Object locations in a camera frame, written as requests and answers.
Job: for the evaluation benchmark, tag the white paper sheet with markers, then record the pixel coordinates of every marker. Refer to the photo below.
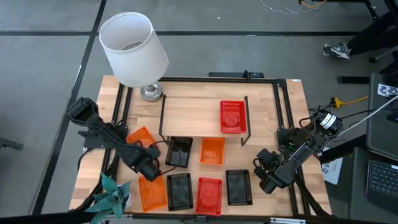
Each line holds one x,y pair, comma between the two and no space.
332,171

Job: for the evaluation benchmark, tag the office chair base leg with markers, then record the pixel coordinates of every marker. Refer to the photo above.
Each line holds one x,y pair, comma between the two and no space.
382,55

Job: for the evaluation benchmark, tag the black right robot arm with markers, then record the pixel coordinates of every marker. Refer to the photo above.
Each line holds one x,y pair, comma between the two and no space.
298,149

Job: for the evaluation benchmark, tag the black desk leg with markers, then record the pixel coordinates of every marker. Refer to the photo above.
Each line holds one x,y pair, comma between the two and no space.
370,8

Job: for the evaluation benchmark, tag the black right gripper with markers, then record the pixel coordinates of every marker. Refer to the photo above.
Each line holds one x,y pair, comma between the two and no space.
267,182

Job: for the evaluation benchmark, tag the wooden shelf with black frame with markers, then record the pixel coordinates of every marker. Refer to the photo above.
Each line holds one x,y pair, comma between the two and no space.
196,118

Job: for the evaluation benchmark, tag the teal artificial plant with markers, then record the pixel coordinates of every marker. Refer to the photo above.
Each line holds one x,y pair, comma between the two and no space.
109,199

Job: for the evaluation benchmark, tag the dark grey desk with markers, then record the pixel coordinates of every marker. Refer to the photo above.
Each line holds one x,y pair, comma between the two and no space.
379,124

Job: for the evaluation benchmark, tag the person's shoe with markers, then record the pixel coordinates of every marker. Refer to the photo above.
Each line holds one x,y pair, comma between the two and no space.
335,50

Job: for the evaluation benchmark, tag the black keyboard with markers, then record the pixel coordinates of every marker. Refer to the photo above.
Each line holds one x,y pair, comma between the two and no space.
384,180

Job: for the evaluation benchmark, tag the black slotted plastic basket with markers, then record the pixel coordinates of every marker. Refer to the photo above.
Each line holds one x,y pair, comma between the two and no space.
178,152
179,192
238,187

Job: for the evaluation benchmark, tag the white plant pot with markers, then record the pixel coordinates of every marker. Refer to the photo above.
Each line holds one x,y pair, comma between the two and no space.
131,197

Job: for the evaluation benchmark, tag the white shade chrome table lamp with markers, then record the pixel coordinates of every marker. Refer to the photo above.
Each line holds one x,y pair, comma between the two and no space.
133,53

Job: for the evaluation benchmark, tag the black mounting bar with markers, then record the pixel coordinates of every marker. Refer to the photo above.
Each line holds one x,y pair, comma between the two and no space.
230,74

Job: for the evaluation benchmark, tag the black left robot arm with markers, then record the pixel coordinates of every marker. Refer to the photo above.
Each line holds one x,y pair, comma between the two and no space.
102,130

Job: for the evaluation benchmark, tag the orange slotted plastic basket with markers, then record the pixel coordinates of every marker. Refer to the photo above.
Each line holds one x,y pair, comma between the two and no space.
140,135
212,151
154,196

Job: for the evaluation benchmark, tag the person's leg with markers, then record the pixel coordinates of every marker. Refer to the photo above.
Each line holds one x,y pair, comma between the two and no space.
370,34

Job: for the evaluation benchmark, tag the red slotted plastic basket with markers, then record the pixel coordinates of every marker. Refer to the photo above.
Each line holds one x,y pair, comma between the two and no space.
209,196
233,116

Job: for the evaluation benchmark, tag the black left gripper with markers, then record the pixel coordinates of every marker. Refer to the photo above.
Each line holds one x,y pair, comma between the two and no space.
146,165

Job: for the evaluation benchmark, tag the black floor bar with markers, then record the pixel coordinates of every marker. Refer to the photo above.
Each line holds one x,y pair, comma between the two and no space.
353,80

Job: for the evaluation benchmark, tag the printed marker sheet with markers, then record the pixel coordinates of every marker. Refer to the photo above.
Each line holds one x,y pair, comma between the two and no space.
387,90

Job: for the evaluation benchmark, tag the silver metal bracket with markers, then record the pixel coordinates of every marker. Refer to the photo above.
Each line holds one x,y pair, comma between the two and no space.
287,221

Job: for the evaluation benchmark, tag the dark grey stand foot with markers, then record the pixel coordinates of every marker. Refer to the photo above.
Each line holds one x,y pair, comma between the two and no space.
9,143

